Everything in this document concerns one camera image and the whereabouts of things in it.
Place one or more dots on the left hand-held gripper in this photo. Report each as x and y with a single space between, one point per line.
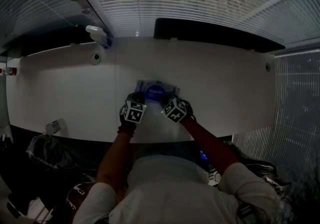
133 113

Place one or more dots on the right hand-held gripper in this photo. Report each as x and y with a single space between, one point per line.
176 112

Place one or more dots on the person's right forearm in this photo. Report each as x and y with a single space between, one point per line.
210 143

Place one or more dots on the clear plastic bag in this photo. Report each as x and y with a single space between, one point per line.
47 150

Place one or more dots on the person's white shirt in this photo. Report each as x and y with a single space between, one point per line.
170 193

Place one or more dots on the clear plastic packet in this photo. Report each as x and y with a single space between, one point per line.
141 85

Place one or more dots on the black desk divider panel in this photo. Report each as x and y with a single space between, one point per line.
50 41
212 33

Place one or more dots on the white and blue spray bottle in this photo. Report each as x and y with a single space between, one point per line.
97 34

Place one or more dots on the blue round object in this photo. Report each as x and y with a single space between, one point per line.
154 92

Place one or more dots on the person's left forearm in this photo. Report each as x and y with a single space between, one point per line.
116 158

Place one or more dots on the white printed plastic bag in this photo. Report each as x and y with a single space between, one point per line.
214 176

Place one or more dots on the red capped bottle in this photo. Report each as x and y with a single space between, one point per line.
11 71

